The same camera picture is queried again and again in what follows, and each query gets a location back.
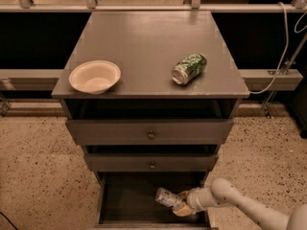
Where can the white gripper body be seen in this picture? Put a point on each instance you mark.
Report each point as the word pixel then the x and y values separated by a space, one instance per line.
pixel 193 200

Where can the clear plastic water bottle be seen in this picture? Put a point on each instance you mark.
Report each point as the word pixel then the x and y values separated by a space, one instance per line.
pixel 169 199

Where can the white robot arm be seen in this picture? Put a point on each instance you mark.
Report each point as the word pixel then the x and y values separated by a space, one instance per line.
pixel 223 193

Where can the grey open bottom drawer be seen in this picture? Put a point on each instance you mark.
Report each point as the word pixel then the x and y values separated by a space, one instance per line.
pixel 127 201

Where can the grey middle drawer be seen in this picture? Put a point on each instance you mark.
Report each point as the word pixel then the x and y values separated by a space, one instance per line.
pixel 146 162

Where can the grey top drawer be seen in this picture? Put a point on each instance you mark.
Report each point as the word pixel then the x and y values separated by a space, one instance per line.
pixel 149 132

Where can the grey drawer cabinet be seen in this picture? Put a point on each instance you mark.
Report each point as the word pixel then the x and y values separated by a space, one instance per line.
pixel 146 47

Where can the green soda can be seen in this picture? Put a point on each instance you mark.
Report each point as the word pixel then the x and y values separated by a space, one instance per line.
pixel 188 69

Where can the white paper bowl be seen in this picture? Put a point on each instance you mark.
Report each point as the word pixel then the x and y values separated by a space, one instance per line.
pixel 94 77

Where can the metal railing frame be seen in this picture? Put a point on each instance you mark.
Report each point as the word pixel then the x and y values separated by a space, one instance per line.
pixel 13 63

